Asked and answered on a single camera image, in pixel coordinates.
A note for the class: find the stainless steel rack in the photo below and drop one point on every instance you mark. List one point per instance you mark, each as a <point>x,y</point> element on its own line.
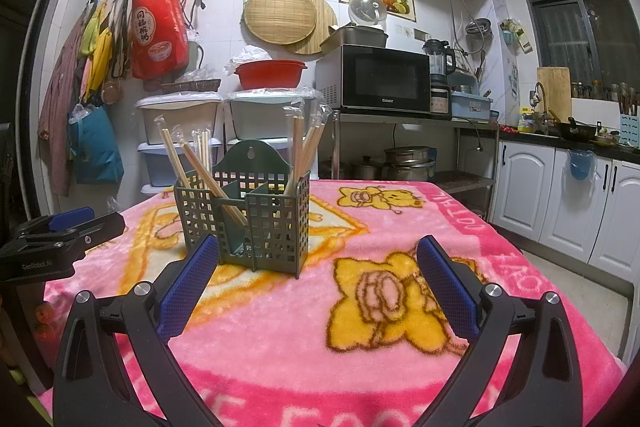
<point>390,119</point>

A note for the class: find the dark window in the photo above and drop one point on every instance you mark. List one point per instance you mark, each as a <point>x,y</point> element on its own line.
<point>600,32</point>

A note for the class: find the hanging steel pot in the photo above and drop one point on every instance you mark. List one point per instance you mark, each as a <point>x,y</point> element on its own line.
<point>479,34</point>

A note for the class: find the metal faucet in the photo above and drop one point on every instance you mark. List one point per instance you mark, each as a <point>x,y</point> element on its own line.
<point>539,94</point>

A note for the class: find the red plastic basin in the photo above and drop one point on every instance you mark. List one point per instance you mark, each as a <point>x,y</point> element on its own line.
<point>270,76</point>

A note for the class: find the pink printed blanket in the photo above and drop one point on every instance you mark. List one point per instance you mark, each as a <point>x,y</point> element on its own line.
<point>280,332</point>

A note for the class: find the yellow hanging cloths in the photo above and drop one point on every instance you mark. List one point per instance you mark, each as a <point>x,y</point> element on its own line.
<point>97,52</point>

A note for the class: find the wooden cutting board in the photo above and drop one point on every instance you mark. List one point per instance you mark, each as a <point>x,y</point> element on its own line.
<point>554,92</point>

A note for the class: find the person's left hand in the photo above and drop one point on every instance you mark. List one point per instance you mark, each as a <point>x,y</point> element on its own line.
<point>45,322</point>

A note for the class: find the black blender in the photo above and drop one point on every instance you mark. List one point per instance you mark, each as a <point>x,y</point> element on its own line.
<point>439,57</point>

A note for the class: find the group of wooden chopsticks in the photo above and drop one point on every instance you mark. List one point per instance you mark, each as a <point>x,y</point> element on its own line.
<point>172,142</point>

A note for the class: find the light round bamboo tray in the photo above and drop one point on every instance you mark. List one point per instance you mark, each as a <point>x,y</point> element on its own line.
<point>280,14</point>

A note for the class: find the wicker basket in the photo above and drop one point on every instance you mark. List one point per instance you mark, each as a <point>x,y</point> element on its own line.
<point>190,87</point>

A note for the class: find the pale green wall holder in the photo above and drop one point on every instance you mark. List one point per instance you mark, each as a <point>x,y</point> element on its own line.
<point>515,34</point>

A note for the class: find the large steel pot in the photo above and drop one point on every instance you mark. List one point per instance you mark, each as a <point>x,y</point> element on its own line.
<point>407,164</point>

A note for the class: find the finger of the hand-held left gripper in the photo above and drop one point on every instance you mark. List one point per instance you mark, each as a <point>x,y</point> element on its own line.
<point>90,232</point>
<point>65,218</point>

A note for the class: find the black microwave oven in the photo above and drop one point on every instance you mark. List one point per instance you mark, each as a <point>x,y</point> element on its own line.
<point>385,79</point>

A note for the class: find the clear glass lid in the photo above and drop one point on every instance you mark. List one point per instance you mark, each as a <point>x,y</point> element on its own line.
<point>367,9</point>

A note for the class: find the red printed bag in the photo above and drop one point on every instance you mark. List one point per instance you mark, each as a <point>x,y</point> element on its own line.
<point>157,32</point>

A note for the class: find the black wok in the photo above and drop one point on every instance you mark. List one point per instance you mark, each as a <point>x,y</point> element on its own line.
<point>577,129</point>

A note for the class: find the large round bamboo mat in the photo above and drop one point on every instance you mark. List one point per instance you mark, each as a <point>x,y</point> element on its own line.
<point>325,27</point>

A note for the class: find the white kitchen cabinet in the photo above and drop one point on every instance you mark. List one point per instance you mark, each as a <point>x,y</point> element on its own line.
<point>525,187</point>

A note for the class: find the light blue knife block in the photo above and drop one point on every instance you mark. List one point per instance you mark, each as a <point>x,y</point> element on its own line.
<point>630,123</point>

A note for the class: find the pink hanging garment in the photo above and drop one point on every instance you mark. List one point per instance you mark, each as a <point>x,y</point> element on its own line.
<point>60,107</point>

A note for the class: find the cream storage bin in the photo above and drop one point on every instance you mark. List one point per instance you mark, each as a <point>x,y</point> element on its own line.
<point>150,122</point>

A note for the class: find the small steel pot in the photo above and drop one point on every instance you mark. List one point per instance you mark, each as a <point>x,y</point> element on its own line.
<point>365,169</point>

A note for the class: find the dark green perforated utensil holder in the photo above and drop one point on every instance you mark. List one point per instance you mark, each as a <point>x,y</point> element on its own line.
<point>270,217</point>

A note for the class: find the metal baking pan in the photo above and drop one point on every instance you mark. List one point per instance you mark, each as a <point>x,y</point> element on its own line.
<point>355,37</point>

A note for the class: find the grey-green storage bin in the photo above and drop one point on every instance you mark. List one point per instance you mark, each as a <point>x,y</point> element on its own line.
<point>260,119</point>

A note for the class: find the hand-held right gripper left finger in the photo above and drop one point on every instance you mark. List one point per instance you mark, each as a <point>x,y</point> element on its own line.
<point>190,289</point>

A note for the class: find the blue hanging plastic bag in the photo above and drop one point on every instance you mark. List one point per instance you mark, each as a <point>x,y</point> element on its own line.
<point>581,167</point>

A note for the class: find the wall socket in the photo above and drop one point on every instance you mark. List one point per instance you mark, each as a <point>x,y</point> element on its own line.
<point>412,33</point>

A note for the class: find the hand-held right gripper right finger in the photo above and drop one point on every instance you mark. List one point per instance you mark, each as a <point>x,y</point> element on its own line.
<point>447,287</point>

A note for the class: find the white plastic bag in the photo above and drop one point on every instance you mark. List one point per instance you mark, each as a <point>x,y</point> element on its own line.
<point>247,57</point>

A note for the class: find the teal hanging bag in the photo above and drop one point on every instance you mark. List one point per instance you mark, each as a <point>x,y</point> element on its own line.
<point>97,147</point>

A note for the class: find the light blue box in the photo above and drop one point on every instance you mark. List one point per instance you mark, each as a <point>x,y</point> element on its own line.
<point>470,104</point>

